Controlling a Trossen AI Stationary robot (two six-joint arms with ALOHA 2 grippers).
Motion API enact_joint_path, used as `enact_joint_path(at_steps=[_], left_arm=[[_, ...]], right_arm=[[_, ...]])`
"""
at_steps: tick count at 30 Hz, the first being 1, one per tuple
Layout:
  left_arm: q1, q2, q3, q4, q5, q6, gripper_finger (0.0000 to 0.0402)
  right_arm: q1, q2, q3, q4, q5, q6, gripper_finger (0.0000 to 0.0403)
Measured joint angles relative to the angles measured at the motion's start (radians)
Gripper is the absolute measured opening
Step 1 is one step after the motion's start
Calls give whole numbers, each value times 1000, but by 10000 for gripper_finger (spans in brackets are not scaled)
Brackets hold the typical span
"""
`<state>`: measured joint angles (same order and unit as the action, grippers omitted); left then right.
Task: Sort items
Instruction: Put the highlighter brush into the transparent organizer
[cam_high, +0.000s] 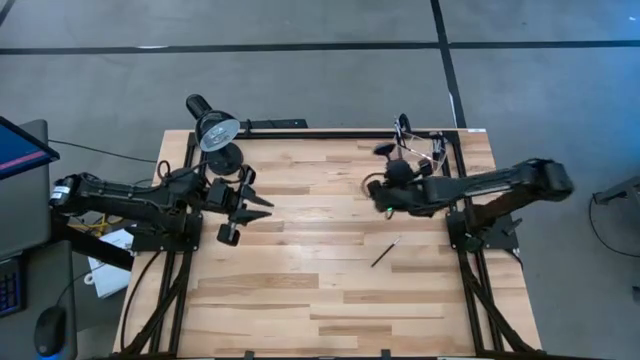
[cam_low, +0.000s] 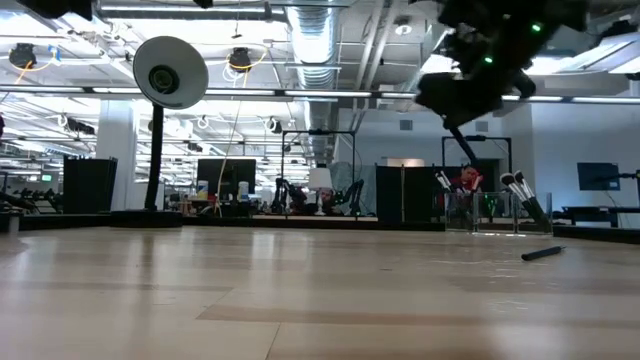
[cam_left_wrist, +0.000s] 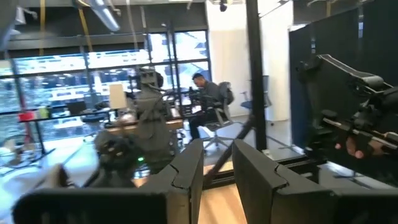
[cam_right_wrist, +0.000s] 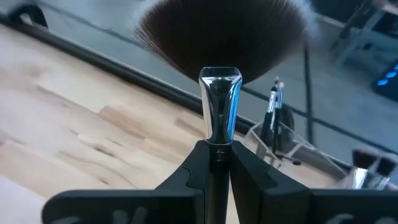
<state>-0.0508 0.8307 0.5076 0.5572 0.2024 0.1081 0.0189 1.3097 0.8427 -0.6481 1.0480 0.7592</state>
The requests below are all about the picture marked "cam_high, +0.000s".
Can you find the computer monitor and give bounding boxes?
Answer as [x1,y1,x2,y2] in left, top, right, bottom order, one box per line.
[0,114,61,181]

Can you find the black keyboard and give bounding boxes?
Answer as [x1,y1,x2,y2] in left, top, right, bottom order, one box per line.
[0,257,24,319]

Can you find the black computer mouse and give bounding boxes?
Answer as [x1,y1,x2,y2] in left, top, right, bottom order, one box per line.
[33,305,69,360]

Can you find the yellow cables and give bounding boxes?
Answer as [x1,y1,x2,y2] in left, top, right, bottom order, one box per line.
[69,213,114,237]

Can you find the white paper sheets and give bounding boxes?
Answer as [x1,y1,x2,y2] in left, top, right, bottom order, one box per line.
[85,228,137,300]

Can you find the black left wrist camera cable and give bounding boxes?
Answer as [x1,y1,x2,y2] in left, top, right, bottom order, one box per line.
[156,158,212,184]

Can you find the grey computer desk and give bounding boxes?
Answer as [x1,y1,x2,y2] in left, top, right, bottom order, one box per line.
[0,118,79,360]

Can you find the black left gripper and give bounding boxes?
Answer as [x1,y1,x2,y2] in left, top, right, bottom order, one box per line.
[203,166,275,247]

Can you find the black floor stand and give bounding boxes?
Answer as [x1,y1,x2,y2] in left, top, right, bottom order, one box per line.
[592,173,640,206]

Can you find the clear acrylic organizer box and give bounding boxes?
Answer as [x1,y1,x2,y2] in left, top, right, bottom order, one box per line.
[393,126,448,174]

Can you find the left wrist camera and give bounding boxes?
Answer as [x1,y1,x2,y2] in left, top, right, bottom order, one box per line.
[207,177,231,207]

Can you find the black aluminium table frame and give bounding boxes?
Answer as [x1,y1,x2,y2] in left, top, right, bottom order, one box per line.
[112,128,544,360]

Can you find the black desk support beam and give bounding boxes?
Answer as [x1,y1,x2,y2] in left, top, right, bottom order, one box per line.
[49,214,136,272]

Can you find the black floor cable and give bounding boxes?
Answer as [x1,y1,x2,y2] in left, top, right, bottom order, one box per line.
[47,138,159,165]

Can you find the black power strip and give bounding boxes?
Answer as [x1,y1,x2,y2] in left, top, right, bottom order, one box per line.
[243,118,309,131]

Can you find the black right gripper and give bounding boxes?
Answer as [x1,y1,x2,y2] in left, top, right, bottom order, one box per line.
[366,159,439,218]

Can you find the black desk lamp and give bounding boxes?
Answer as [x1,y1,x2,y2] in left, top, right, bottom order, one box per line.
[185,93,245,177]

